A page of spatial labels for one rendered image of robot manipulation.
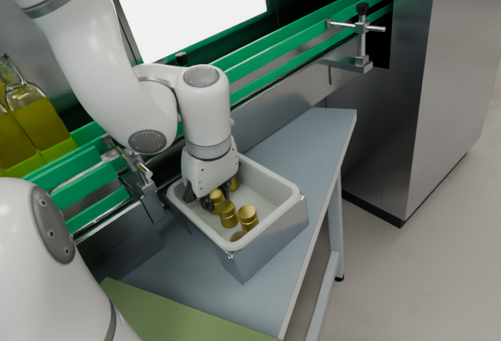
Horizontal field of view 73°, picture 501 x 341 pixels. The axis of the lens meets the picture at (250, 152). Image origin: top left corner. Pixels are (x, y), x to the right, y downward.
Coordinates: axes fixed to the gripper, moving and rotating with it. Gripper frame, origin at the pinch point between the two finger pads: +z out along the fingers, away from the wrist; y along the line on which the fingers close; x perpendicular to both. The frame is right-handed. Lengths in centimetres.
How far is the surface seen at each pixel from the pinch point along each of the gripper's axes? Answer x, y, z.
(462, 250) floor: 48, -82, 69
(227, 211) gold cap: 5.7, 1.6, -2.5
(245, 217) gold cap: 9.4, 0.4, -3.6
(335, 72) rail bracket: -10, -54, 1
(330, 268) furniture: 18, -33, 57
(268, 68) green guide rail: -15.6, -30.8, -8.2
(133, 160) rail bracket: -5.8, 10.9, -14.5
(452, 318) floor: 56, -53, 67
